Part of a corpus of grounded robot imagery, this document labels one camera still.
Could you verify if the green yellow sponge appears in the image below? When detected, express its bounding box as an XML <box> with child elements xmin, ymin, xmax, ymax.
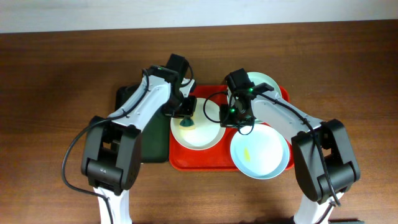
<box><xmin>178</xmin><ymin>117</ymin><xmax>195</xmax><ymax>130</ymax></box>

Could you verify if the white plate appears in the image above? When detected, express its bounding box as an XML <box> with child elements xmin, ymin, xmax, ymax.
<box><xmin>170</xmin><ymin>98</ymin><xmax>226</xmax><ymax>151</ymax></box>

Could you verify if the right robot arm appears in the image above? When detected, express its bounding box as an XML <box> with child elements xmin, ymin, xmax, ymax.
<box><xmin>220</xmin><ymin>82</ymin><xmax>361</xmax><ymax>223</ymax></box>

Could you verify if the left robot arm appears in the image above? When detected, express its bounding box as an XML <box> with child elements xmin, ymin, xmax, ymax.
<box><xmin>81</xmin><ymin>62</ymin><xmax>196</xmax><ymax>223</ymax></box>

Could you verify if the dark green tray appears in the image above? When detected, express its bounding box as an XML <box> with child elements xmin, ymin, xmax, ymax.
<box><xmin>114</xmin><ymin>85</ymin><xmax>170</xmax><ymax>164</ymax></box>

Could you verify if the mint green plate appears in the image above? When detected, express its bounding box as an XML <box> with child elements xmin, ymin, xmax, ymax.
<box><xmin>226</xmin><ymin>72</ymin><xmax>283</xmax><ymax>124</ymax></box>

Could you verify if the light blue plate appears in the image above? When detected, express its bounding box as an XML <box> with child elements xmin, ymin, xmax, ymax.
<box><xmin>230</xmin><ymin>124</ymin><xmax>291</xmax><ymax>180</ymax></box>

